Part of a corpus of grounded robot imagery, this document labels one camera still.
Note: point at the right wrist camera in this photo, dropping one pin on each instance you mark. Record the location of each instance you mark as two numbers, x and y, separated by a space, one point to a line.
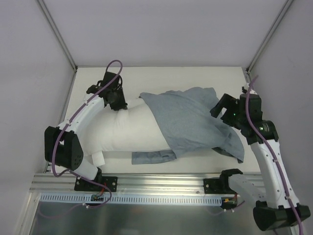
246 89

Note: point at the left aluminium frame post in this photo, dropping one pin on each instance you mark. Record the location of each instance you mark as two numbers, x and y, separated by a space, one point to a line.
50 20

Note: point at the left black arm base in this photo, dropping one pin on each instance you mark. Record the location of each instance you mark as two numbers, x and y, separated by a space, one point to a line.
101 182

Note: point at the right aluminium frame post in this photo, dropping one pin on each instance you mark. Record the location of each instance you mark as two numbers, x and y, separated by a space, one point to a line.
270 33

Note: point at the aluminium mounting rail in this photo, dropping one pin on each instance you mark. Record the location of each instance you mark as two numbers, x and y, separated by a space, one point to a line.
132 184

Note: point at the white pillow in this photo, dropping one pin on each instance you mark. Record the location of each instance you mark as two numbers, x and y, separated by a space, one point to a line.
134 129

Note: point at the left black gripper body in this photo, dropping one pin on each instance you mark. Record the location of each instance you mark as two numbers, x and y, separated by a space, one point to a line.
118 102

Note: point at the aluminium frame post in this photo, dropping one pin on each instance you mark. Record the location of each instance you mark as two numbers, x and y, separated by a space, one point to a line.
270 33
50 20

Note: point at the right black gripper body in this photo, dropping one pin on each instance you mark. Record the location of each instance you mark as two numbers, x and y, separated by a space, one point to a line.
224 107

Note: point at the grey striped pillowcase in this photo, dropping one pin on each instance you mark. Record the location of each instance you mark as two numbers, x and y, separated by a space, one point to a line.
186 123

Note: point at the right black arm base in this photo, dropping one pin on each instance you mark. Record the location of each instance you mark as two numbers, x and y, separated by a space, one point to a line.
217 184

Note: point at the white slotted cable duct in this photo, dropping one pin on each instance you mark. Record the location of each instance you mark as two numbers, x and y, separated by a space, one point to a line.
133 199

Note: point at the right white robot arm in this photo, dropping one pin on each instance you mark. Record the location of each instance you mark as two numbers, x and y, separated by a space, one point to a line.
278 207

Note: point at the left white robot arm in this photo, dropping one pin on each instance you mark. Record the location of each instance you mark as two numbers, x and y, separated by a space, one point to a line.
62 143

